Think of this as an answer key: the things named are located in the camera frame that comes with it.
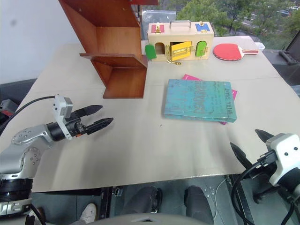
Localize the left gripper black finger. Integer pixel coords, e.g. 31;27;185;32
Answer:
72;105;104;119
82;117;115;136

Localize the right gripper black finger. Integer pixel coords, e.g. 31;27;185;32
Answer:
255;128;275;144
229;142;253;169

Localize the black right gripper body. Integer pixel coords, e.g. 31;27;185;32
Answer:
248;162;274;180

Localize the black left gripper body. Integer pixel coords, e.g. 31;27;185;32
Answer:
64;111;89;138

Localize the teal worn book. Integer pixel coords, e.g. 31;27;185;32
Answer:
163;78;237;124

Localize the wooden shelf unit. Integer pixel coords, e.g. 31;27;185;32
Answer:
58;0;160;99

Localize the pink thin book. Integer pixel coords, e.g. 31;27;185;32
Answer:
181;74;238;126

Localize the dark rounded shape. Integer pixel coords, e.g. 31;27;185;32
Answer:
119;185;164;225
184;185;215;225

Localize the red and black device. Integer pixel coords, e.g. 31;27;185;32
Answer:
0;99;21;118

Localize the white shoe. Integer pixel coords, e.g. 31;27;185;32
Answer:
79;203;98;224

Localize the red table tennis paddle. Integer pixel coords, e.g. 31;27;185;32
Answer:
212;43;259;61

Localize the black open case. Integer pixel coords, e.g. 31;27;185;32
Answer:
278;30;300;68

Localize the grey rounded robot torso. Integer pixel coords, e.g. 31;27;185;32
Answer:
77;212;213;225

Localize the clear plastic zip bag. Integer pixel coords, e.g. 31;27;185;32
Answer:
141;9;177;41

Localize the wooden lock box toy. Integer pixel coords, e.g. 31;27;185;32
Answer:
144;20;215;66

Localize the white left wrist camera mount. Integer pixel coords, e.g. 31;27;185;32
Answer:
52;94;74;141

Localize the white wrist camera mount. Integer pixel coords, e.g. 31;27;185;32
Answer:
266;133;300;187
52;94;74;141

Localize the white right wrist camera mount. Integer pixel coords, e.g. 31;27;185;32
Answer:
266;133;300;187

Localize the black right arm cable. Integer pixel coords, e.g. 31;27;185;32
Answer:
231;150;296;225

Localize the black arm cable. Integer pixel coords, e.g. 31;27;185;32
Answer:
231;150;296;225
0;95;57;135

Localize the thin white cable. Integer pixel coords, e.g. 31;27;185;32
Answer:
216;176;229;200

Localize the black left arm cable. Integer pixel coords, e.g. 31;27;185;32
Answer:
0;95;57;135

